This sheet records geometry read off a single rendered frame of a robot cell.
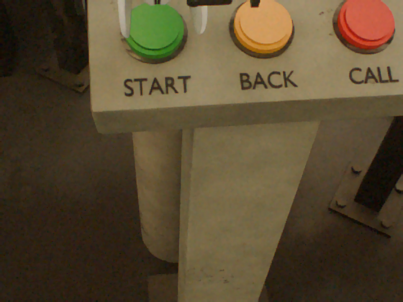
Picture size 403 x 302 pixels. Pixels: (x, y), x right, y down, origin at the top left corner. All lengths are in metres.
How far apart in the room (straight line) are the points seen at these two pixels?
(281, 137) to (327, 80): 0.07
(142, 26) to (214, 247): 0.29
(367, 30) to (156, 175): 0.40
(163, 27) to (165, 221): 0.48
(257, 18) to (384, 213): 0.71
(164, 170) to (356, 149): 0.52
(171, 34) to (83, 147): 0.72
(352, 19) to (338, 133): 0.74
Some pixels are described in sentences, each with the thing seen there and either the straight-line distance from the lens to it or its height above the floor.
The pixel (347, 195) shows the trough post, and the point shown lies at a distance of 1.05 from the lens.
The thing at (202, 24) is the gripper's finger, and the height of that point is 0.68.
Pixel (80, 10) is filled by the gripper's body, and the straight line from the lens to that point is 0.22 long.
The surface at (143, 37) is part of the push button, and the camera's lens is 0.38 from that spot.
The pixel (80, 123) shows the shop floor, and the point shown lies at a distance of 1.12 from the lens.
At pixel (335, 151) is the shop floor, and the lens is 1.11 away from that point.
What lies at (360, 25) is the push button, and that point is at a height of 0.61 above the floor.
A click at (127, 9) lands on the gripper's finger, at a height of 0.69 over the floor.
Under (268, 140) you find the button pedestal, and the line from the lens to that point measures 0.44.
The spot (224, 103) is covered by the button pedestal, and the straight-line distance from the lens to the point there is 0.37.
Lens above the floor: 0.86
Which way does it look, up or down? 54 degrees down
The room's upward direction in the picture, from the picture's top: 5 degrees clockwise
